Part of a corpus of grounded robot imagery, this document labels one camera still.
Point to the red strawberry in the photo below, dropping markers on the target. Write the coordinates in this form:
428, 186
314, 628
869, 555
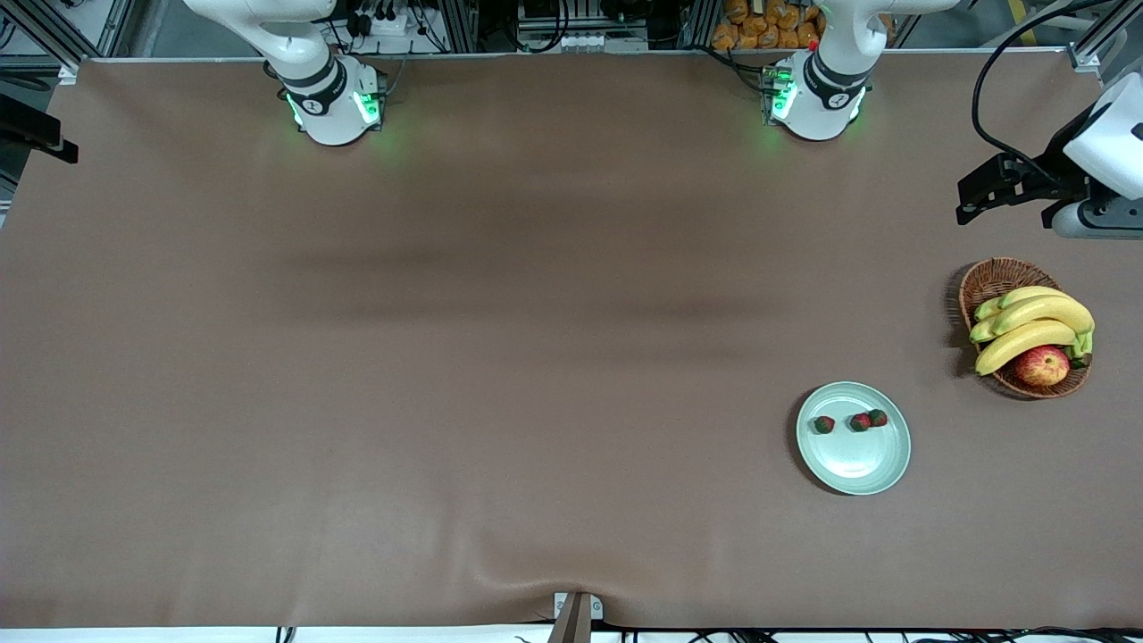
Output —
823, 425
879, 417
860, 422

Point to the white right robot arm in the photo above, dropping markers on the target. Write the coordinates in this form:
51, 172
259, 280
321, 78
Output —
321, 89

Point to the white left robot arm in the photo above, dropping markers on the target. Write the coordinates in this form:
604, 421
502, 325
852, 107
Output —
821, 98

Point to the mint green round plate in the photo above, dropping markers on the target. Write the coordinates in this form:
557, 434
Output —
853, 464

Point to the brown wicker basket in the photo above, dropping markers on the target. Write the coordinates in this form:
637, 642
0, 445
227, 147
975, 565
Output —
996, 277

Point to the yellow banana bunch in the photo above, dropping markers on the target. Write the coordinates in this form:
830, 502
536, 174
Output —
1027, 339

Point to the red yellow apple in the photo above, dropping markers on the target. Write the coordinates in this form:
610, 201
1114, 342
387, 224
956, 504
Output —
1042, 366

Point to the white power strip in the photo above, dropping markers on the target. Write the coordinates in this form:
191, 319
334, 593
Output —
393, 22

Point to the white terminal block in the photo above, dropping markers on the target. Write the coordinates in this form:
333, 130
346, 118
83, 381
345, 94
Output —
585, 41

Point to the brown table cloth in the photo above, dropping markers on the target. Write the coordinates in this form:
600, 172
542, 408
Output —
536, 446

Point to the aluminium frame profile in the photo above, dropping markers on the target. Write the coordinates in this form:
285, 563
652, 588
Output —
67, 73
1082, 58

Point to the metal clamp bracket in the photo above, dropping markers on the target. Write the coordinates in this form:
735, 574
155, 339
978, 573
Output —
576, 616

